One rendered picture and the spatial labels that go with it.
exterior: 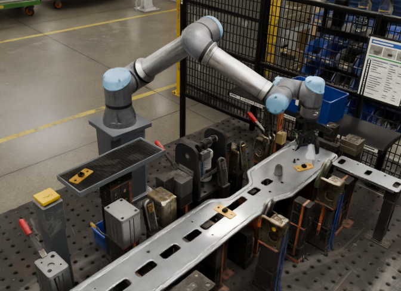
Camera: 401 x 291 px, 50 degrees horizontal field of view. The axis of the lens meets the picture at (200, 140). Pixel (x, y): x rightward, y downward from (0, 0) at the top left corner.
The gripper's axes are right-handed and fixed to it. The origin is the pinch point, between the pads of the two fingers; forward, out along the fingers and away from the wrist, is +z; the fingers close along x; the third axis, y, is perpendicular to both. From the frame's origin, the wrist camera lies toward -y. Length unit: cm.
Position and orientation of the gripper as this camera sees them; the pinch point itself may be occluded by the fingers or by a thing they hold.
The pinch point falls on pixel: (305, 157)
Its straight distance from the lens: 184.9
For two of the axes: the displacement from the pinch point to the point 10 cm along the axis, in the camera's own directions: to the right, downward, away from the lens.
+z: -0.3, 8.6, 5.1
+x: 4.3, 4.7, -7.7
